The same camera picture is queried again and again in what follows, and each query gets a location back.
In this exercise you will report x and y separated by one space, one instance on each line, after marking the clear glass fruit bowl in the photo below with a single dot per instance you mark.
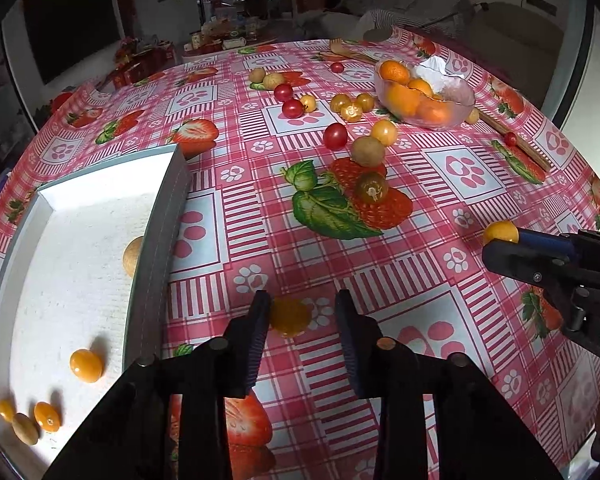
436 111

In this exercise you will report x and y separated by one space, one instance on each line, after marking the red cherry tomato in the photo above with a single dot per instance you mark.
292 109
283 92
335 136

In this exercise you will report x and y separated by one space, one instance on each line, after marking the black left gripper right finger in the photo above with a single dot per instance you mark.
479 435

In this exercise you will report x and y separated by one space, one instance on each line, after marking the small red tomato by stick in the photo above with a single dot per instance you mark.
510 139

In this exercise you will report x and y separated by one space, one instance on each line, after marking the strawberry pattern pink tablecloth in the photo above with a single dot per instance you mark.
270 208

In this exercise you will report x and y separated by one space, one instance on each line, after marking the red cherry tomato farthest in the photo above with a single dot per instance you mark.
283 92

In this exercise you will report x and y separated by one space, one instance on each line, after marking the red cherry tomato far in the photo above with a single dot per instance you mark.
292 109

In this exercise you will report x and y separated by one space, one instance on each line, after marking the dark greenish tomato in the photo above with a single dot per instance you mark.
372 188

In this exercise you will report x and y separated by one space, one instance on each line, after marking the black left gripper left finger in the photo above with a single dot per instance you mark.
165 419

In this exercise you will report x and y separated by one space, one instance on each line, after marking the orange yellow physalis fruit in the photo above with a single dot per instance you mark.
501 230

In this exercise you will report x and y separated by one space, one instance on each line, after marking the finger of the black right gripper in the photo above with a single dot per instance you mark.
553 267
545 240

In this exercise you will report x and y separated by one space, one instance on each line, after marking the mandarin orange top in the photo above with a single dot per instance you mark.
394 71

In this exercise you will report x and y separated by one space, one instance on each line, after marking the mandarin orange in bowl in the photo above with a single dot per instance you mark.
402 101

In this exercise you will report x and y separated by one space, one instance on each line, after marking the white shallow tray box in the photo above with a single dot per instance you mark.
63 288

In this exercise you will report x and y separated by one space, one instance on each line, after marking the longan beside bowl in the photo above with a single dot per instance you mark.
473 117

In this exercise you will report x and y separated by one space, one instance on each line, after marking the small yellow cherry tomato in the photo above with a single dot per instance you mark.
86 365

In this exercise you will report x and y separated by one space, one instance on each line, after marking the white sofa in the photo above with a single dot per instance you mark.
353 18

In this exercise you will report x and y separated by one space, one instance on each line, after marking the orange yellow cherry tomato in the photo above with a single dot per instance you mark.
47 417

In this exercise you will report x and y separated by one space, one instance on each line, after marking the red cherry tomato upper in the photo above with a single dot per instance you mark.
335 136

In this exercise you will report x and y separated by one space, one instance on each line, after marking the black television screen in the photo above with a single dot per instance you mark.
62 33

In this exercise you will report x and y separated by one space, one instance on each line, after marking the white crumpled tissue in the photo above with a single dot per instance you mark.
433 71

